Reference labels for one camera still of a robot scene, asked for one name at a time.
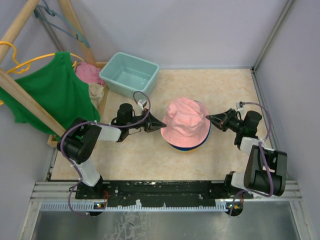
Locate aluminium rail frame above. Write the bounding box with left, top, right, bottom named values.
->
left=31, top=180, right=302, bottom=216

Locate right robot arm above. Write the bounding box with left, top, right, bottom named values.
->
left=206, top=108, right=288, bottom=198

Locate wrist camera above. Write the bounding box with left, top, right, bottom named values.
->
left=137, top=99, right=148, bottom=111
left=236, top=101, right=245, bottom=114

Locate wooden clothes rack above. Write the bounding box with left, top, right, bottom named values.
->
left=0, top=0, right=111, bottom=149

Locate pink hat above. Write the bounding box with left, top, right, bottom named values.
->
left=160, top=97, right=211, bottom=148

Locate grey-blue hanger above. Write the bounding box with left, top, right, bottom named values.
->
left=33, top=4, right=91, bottom=48

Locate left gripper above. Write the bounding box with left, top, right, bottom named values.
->
left=127, top=108, right=167, bottom=133

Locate dark blue bucket hat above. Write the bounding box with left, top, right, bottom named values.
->
left=167, top=99, right=213, bottom=150

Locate orange bucket hat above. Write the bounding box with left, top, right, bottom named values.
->
left=176, top=148, right=197, bottom=153

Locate green shirt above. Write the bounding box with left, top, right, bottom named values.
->
left=15, top=52, right=101, bottom=130

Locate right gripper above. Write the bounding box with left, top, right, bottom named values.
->
left=207, top=109, right=245, bottom=134

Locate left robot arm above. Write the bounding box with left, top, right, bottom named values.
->
left=57, top=103, right=167, bottom=199

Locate pink cloth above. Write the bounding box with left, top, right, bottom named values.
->
left=75, top=62, right=105, bottom=86

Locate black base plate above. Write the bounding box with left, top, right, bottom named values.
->
left=74, top=180, right=240, bottom=208

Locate light teal plastic bin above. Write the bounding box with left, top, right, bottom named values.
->
left=99, top=52, right=160, bottom=99

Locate turquoise bucket hat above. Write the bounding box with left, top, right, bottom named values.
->
left=172, top=142, right=210, bottom=152

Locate yellow hanger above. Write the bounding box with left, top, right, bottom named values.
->
left=0, top=40, right=85, bottom=106

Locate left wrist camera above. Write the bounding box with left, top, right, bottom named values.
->
left=137, top=99, right=148, bottom=111

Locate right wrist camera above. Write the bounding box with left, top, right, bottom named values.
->
left=236, top=101, right=245, bottom=114

